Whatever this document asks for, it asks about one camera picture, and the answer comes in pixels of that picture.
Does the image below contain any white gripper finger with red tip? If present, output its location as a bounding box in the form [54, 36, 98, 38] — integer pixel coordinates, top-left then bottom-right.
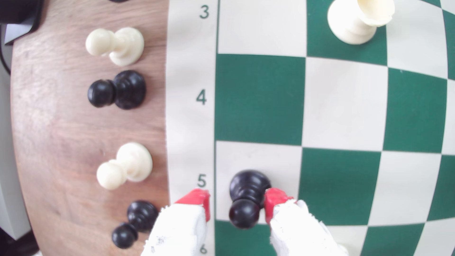
[141, 189, 211, 256]
[264, 188, 350, 256]

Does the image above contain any black pawn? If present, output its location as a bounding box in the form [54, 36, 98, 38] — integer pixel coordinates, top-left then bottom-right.
[228, 170, 272, 229]
[112, 201, 159, 249]
[87, 70, 146, 110]

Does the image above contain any green and white chess mat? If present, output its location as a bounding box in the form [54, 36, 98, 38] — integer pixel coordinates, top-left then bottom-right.
[165, 0, 455, 256]

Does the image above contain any white pawn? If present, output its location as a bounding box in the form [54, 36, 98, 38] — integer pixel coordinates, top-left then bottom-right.
[96, 142, 153, 190]
[85, 27, 145, 67]

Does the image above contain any white rook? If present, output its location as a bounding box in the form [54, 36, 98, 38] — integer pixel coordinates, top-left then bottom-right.
[327, 0, 396, 45]

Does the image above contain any black flat device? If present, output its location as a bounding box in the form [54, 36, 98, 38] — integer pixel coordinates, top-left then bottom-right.
[0, 0, 45, 45]

